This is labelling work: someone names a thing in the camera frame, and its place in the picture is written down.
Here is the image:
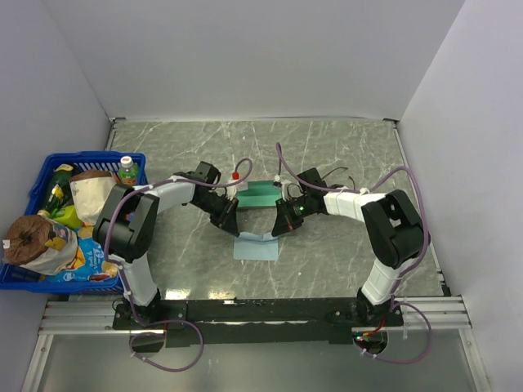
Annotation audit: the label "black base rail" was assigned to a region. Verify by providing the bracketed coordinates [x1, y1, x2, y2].
[113, 297, 404, 348]

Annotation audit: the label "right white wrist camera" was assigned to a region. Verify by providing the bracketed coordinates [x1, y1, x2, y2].
[273, 175, 292, 201]

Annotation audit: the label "green glass bottle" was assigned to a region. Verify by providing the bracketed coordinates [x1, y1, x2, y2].
[37, 163, 80, 218]

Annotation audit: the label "aluminium frame rail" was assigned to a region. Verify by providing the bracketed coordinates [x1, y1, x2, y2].
[38, 301, 122, 335]

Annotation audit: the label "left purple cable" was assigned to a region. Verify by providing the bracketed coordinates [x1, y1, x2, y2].
[104, 158, 253, 323]

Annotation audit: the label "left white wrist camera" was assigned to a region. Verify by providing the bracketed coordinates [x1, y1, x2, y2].
[226, 171, 248, 200]

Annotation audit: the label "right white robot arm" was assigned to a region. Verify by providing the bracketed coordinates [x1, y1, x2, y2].
[271, 167, 430, 325]

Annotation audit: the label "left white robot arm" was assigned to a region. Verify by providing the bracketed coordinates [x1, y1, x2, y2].
[93, 162, 240, 328]

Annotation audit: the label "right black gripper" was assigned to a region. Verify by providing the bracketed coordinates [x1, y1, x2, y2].
[272, 195, 313, 237]

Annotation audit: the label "blue plastic basket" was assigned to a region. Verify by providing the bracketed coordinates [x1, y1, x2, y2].
[1, 151, 125, 295]

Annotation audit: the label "brown round bread bag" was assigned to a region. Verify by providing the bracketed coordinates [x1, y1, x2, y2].
[3, 215, 78, 275]

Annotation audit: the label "brown sunglasses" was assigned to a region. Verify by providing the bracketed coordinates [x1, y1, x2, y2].
[321, 166, 356, 190]

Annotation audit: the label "green drink bottle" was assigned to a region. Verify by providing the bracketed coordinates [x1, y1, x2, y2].
[118, 155, 139, 187]

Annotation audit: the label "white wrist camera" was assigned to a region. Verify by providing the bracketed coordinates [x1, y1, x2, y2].
[273, 175, 292, 201]
[226, 171, 248, 200]

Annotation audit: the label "blue chips bag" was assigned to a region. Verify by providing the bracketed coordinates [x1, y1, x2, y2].
[46, 226, 118, 283]

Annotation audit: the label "brown paper bag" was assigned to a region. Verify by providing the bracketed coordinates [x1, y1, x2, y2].
[69, 169, 116, 225]

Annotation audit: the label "grey felt glasses case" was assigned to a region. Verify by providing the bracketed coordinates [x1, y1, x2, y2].
[236, 180, 281, 209]

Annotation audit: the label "light blue cleaning cloth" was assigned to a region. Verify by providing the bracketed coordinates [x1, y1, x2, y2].
[233, 232, 279, 261]

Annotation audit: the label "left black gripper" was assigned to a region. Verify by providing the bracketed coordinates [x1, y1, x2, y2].
[193, 192, 240, 237]

